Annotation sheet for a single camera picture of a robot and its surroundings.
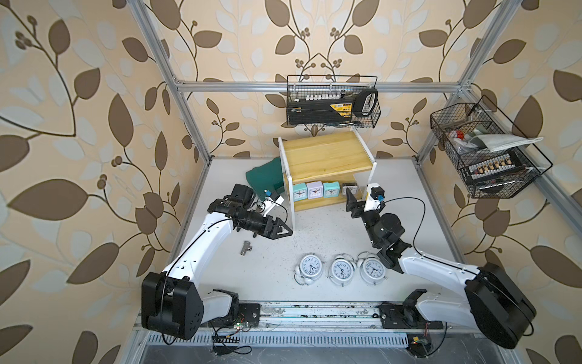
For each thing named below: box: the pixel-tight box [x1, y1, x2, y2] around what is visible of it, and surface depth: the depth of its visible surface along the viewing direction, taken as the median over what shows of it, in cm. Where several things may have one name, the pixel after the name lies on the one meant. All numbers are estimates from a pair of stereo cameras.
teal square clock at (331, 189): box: [322, 181, 341, 198], surface depth 84 cm
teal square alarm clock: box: [292, 182, 308, 202], surface depth 84 cm
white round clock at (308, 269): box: [294, 254, 323, 286], surface depth 83 cm
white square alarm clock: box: [306, 181, 324, 200], surface depth 85 cm
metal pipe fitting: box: [240, 240, 253, 256], surface depth 91 cm
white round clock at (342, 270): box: [328, 254, 357, 287], surface depth 82 cm
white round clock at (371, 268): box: [356, 251, 388, 286], surface depth 82 cm
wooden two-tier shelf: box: [278, 125, 377, 231], surface depth 79 cm
